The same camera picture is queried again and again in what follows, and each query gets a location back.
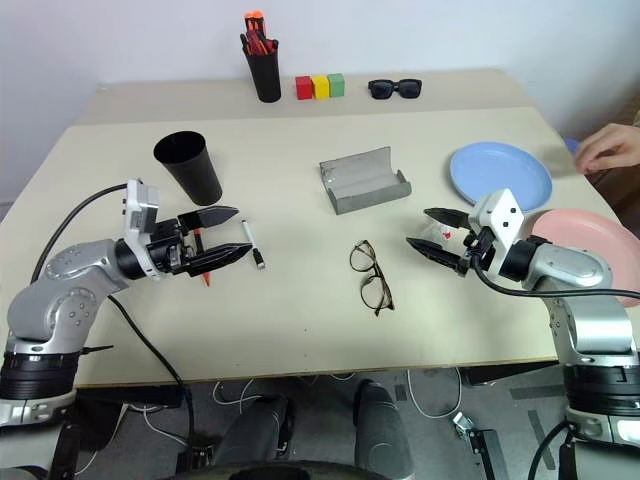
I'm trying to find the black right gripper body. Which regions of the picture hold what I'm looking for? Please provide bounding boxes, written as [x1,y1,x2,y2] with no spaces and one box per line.
[456,226,497,279]

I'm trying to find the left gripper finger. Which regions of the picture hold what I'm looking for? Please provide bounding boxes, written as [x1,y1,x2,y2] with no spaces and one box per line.
[185,243,253,276]
[177,205,241,233]

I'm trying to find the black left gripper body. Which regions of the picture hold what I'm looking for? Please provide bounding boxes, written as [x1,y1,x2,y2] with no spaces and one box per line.
[144,216,200,277]

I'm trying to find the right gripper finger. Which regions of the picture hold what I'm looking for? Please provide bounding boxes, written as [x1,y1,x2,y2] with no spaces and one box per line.
[423,206,471,230]
[405,237,462,272]

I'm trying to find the tortoiseshell eyeglasses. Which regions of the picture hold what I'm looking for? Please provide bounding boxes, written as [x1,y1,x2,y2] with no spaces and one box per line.
[349,239,396,317]

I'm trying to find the grey glasses case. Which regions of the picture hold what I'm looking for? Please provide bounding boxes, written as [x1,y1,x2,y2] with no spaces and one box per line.
[318,145,413,217]

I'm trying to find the person's bare hand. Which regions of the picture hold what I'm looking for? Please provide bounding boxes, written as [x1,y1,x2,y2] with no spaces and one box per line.
[574,122,640,175]

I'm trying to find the clear packet red print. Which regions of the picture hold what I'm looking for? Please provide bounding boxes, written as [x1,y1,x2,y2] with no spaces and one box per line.
[419,222,469,251]

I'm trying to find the white marker black cap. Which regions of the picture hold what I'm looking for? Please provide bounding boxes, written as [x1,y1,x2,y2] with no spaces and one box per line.
[241,218,265,271]

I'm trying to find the plain black cup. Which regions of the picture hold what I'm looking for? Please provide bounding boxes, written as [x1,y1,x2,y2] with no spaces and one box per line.
[152,130,224,207]

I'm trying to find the blue plate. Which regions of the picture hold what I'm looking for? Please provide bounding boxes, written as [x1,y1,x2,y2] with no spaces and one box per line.
[448,141,554,209]

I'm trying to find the pink plate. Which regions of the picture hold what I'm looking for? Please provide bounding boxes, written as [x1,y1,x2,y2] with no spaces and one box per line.
[529,208,640,310]

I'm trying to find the black sunglasses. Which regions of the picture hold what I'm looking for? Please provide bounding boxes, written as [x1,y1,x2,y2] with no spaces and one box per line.
[367,78,424,101]

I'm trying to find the black pen holder cup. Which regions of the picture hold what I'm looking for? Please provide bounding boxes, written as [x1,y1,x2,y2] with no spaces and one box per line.
[243,49,282,104]

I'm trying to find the grey tape strip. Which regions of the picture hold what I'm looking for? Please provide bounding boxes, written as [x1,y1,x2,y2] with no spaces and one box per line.
[509,383,566,401]
[527,408,557,471]

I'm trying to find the dark rounded shape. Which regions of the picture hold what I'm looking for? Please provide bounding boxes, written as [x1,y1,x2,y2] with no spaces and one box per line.
[214,393,297,474]
[353,379,414,480]

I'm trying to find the black metal table foot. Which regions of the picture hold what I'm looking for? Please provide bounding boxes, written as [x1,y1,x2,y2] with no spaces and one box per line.
[451,411,502,480]

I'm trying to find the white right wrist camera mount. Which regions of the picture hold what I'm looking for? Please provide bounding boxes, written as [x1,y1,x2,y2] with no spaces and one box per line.
[468,188,526,276]

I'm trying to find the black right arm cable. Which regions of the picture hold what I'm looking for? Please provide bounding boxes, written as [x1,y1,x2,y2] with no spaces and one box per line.
[469,252,640,300]

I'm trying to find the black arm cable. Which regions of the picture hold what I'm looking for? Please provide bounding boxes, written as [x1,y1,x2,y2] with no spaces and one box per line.
[469,252,640,300]
[29,182,130,284]

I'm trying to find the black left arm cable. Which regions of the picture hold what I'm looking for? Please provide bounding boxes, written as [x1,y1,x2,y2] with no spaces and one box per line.
[29,182,130,284]

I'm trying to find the thick black floor cable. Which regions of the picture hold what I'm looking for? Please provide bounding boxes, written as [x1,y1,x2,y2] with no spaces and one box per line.
[106,294,196,454]

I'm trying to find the white floor cable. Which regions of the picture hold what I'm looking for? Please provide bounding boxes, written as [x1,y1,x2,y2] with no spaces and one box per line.
[142,403,192,447]
[406,368,464,420]
[212,378,264,409]

